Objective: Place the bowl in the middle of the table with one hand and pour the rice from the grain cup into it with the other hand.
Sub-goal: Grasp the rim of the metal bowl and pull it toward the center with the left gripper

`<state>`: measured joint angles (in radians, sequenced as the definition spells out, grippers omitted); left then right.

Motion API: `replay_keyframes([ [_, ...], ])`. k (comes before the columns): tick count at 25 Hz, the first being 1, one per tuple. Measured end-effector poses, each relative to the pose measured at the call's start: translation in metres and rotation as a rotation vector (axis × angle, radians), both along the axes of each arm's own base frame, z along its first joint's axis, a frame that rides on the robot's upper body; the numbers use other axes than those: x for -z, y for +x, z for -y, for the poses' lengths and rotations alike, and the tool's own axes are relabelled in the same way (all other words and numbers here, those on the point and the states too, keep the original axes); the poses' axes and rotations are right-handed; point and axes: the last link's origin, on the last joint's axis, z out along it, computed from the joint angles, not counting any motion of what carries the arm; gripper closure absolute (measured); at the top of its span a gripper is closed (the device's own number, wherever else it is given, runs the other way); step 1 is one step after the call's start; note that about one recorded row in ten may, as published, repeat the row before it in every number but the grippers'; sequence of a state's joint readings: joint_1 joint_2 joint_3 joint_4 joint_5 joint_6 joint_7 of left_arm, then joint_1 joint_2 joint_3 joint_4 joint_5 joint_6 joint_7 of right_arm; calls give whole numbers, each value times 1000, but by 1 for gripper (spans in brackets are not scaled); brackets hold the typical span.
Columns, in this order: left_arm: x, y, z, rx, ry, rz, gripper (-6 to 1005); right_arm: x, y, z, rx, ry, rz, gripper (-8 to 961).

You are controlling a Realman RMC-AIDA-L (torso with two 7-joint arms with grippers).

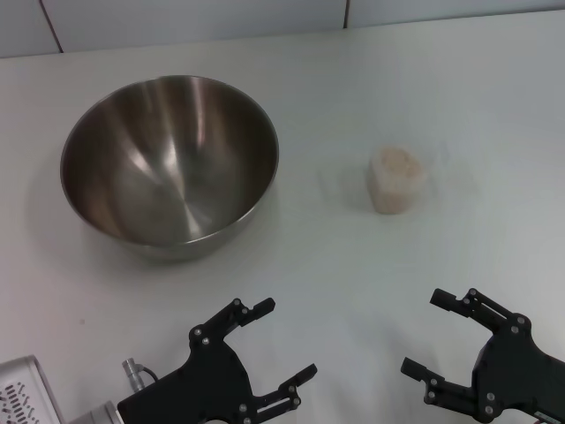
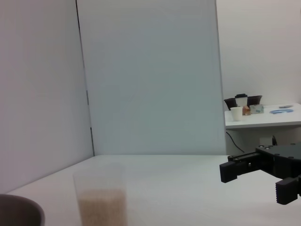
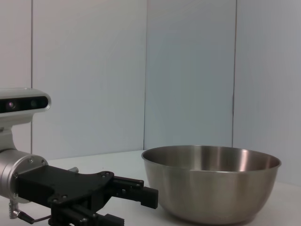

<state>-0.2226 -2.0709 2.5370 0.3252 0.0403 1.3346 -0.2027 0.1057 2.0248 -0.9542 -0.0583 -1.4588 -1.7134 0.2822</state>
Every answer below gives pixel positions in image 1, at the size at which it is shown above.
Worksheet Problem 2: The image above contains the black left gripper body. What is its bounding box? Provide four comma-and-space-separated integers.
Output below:
117, 325, 256, 424

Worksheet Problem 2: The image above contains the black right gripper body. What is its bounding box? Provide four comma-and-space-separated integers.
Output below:
470, 315, 565, 424

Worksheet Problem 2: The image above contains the clear plastic cup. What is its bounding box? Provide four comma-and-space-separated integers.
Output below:
359, 140, 448, 217

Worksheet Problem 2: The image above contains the stainless steel mixing bowl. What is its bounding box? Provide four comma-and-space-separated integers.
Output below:
59, 74, 280, 265

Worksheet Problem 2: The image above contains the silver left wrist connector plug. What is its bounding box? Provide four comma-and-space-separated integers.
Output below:
122, 359, 150, 393

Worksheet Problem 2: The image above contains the light grey wrist camera box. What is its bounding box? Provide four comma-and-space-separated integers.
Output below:
0, 354, 61, 424

